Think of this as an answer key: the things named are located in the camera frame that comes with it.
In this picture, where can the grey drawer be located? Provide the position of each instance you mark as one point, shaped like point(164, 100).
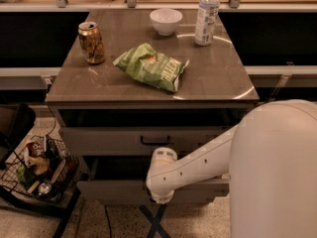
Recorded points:
point(136, 141)
point(119, 180)

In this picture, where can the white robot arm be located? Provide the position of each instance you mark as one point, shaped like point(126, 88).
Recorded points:
point(271, 160)

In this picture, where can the grey drawer cabinet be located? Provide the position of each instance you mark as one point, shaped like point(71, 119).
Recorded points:
point(150, 91)

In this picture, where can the grey top drawer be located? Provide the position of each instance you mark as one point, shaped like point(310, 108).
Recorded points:
point(136, 141)

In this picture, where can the green chip bag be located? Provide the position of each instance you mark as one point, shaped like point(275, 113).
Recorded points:
point(146, 65)

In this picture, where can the white bowl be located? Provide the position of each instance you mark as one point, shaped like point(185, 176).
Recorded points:
point(165, 20)

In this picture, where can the gold soda can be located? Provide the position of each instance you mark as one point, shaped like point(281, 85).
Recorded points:
point(91, 42)

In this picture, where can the blue tape cross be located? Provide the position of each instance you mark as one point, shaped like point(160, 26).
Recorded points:
point(155, 219)

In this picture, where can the clear water bottle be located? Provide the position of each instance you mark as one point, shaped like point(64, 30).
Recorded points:
point(205, 22)

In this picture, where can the black chair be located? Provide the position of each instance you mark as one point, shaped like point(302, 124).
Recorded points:
point(15, 123)

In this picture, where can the black wire basket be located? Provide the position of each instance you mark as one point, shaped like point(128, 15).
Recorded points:
point(43, 169)

